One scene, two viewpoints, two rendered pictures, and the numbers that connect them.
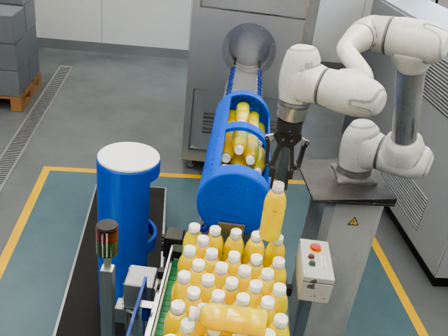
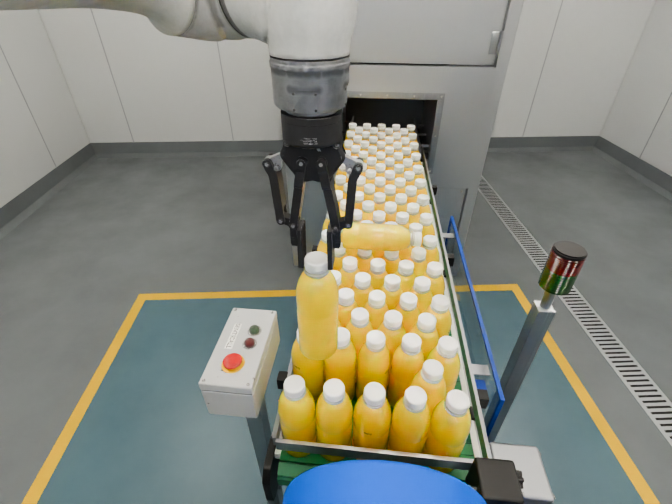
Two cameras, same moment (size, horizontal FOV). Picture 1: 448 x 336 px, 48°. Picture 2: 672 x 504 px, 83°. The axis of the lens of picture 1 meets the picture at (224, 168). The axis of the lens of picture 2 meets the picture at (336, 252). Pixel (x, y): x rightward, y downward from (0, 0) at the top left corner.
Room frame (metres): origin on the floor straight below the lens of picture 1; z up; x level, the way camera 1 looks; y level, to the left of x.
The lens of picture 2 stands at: (1.81, -0.10, 1.70)
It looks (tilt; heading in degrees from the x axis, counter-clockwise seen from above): 36 degrees down; 185
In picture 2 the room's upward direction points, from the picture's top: straight up
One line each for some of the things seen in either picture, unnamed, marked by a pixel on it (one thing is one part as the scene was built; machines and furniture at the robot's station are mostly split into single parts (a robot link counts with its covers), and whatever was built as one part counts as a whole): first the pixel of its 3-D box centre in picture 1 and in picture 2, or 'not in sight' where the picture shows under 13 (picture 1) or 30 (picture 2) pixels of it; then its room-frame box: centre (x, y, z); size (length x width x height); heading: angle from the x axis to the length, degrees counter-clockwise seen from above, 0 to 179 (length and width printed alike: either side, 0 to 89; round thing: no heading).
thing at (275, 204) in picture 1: (273, 213); (317, 309); (1.35, -0.18, 1.24); 0.07 x 0.07 x 0.19
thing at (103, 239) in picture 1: (107, 233); (565, 260); (1.15, 0.31, 1.23); 0.06 x 0.06 x 0.04
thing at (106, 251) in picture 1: (107, 245); (557, 277); (1.15, 0.31, 1.18); 0.06 x 0.06 x 0.05
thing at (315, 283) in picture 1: (313, 269); (244, 358); (1.32, -0.34, 1.05); 0.20 x 0.10 x 0.10; 179
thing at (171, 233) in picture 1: (175, 245); (489, 490); (1.49, 0.15, 0.95); 0.10 x 0.07 x 0.10; 89
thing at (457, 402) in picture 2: (194, 228); (457, 402); (1.41, 0.08, 1.09); 0.04 x 0.04 x 0.02
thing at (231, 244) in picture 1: (233, 256); (371, 424); (1.41, -0.07, 0.99); 0.07 x 0.07 x 0.19
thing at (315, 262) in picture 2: (278, 186); (316, 263); (1.35, -0.17, 1.34); 0.04 x 0.04 x 0.02
